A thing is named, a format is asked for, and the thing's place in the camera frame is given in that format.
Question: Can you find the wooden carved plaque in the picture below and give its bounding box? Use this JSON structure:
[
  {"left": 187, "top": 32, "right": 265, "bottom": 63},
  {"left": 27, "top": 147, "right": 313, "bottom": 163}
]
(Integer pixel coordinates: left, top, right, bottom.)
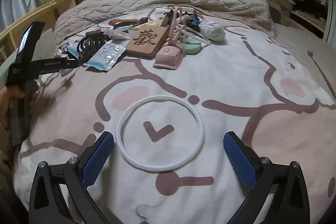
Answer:
[{"left": 126, "top": 25, "right": 169, "bottom": 59}]

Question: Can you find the pink clip lamp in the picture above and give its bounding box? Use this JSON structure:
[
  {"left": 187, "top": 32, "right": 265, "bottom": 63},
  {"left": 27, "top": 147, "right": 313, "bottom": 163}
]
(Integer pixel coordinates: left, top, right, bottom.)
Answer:
[{"left": 153, "top": 8, "right": 185, "bottom": 71}]

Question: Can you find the cartoon print bed sheet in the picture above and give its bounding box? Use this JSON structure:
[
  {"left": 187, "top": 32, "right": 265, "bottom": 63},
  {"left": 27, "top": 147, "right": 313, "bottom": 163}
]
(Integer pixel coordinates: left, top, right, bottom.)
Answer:
[{"left": 12, "top": 4, "right": 336, "bottom": 224}]

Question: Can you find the brown leather wallet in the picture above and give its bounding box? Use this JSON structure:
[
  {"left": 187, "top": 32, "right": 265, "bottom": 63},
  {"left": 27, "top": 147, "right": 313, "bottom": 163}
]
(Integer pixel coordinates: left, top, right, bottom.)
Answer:
[{"left": 108, "top": 19, "right": 139, "bottom": 26}]

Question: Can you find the wooden side shelf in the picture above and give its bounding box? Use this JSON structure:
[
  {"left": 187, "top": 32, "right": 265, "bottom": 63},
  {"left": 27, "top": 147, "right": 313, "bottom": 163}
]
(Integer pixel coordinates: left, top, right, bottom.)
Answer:
[{"left": 1, "top": 0, "right": 83, "bottom": 64}]

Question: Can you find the dark brown hair claw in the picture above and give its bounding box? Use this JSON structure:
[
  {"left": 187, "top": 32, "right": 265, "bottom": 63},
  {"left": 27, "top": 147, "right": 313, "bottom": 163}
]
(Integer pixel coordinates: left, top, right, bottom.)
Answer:
[{"left": 76, "top": 30, "right": 110, "bottom": 59}]

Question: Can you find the grey curtain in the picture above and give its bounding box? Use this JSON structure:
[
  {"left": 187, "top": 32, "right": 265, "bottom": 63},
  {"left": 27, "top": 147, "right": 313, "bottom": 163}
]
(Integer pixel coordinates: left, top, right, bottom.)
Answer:
[{"left": 0, "top": 0, "right": 38, "bottom": 31}]

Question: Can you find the light blue yarn ball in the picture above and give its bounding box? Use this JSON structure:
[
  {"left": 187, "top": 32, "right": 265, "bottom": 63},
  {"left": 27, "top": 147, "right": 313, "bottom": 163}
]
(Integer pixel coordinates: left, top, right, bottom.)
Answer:
[{"left": 199, "top": 20, "right": 226, "bottom": 43}]

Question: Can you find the beige textured blanket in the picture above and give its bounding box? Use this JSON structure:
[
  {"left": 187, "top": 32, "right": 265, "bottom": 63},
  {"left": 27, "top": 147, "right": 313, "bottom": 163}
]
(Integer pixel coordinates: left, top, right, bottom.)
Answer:
[{"left": 54, "top": 0, "right": 274, "bottom": 44}]

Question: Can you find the mint green round case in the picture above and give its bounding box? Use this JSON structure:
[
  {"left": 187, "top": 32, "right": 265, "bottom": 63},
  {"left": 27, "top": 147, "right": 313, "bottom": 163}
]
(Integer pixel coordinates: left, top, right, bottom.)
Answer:
[{"left": 181, "top": 37, "right": 202, "bottom": 55}]

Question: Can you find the person left hand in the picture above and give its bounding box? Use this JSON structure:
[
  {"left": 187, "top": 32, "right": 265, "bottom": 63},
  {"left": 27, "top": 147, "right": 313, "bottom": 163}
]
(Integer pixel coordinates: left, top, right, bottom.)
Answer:
[{"left": 0, "top": 85, "right": 25, "bottom": 131}]

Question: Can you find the metal back scratcher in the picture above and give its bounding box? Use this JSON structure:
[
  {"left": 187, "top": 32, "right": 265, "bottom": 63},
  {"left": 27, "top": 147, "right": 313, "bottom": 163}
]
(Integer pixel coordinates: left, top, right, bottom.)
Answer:
[{"left": 307, "top": 51, "right": 336, "bottom": 101}]

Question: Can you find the blue white mask pack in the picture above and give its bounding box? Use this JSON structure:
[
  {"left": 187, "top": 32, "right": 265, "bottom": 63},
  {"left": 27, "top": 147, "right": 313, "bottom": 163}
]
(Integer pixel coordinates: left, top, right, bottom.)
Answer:
[{"left": 84, "top": 39, "right": 130, "bottom": 72}]

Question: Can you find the white plastic ring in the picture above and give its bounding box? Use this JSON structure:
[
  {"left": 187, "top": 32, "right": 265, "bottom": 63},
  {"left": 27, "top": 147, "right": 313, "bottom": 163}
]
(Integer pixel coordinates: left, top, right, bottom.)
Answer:
[{"left": 115, "top": 95, "right": 206, "bottom": 172}]

